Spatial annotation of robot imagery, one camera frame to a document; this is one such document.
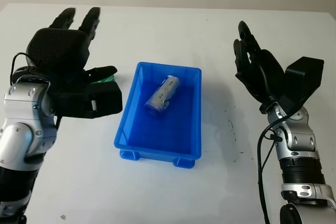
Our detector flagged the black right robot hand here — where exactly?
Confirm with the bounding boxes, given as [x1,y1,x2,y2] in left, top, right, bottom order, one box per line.
[233,20,286,104]

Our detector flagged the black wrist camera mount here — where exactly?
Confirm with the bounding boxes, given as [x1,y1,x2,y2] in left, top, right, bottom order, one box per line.
[269,56,325,116]
[50,80,123,119]

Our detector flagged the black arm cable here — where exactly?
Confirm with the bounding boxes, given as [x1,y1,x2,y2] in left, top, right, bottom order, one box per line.
[256,102,295,224]
[9,51,40,84]

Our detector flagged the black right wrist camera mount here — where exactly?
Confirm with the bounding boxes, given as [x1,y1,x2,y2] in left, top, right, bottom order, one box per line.
[269,56,325,116]

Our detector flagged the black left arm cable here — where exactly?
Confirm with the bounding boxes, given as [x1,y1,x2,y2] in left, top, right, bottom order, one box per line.
[9,51,40,84]

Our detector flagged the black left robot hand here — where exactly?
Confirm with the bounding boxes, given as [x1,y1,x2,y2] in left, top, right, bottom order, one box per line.
[26,7,118,97]

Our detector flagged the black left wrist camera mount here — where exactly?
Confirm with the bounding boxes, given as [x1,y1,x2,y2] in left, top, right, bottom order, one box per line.
[50,80,123,119]

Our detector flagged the green carton box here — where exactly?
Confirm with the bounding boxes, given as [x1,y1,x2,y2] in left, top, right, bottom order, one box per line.
[90,74,117,86]

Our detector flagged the silver purple packet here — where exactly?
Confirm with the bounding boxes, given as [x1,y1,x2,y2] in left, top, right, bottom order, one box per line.
[144,74,183,118]

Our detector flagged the blue plastic tray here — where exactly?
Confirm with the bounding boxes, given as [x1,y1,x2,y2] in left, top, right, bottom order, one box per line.
[113,61,203,169]

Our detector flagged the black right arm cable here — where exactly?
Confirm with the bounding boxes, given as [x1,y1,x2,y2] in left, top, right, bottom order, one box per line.
[256,102,295,224]

